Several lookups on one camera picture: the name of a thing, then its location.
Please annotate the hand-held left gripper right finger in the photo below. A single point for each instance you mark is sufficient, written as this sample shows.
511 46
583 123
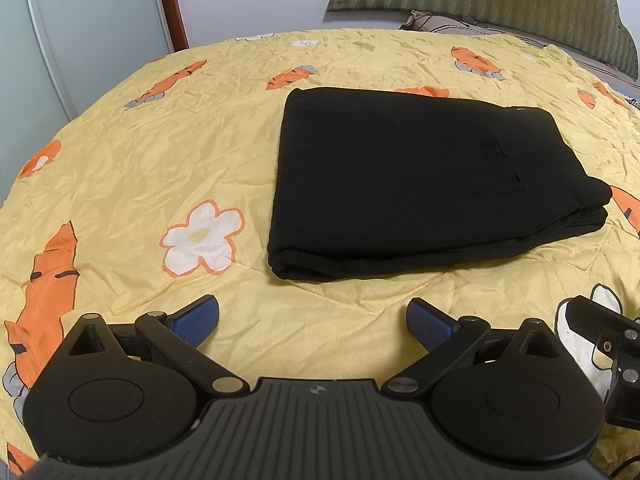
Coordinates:
425 322

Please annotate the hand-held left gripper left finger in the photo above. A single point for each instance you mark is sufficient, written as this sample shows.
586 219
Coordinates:
197 321

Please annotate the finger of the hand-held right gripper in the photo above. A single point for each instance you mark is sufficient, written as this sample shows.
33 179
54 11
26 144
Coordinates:
592 317

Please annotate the black pants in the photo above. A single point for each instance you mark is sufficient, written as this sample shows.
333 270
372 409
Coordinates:
400 185

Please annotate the yellow carrot print blanket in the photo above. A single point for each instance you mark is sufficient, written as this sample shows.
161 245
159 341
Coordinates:
150 135

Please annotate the grey printed pillow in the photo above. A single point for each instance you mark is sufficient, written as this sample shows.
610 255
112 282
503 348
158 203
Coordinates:
440 22

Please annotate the frosted glass door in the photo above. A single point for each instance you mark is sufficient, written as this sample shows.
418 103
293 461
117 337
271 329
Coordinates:
75 35

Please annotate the brown wooden door frame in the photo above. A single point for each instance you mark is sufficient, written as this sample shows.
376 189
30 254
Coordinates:
170 5

